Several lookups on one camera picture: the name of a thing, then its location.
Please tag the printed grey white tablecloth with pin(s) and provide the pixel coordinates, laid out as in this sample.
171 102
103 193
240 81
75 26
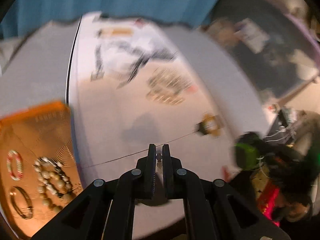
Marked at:
112 110

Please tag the green black jewelry box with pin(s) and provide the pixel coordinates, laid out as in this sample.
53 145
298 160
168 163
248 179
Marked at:
246 155

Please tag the orange rectangular tray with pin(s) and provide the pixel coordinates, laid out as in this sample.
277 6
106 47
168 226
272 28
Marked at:
50 135

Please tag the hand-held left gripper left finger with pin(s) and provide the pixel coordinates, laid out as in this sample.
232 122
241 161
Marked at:
151 170

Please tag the dark floor clutter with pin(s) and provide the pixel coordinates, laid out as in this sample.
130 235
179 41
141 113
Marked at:
292 180

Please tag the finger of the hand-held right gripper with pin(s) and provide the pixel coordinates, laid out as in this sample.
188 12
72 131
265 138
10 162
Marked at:
280 151

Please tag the dark thin bangle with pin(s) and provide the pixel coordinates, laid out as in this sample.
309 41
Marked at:
29 202

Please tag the red printed bag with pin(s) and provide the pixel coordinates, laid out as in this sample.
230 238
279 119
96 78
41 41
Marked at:
268 202

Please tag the white card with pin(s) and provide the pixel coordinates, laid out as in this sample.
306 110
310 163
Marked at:
251 33

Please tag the brown floor clutter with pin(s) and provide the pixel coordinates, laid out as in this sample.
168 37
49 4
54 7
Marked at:
220 28

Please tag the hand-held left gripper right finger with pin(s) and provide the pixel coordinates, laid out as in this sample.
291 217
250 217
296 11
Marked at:
167 170

